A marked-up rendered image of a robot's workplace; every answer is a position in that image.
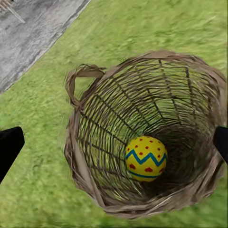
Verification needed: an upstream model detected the easter egg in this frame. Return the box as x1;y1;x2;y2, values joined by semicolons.
124;135;169;184

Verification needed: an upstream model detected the wicker basket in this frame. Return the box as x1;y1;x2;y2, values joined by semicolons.
63;49;228;220

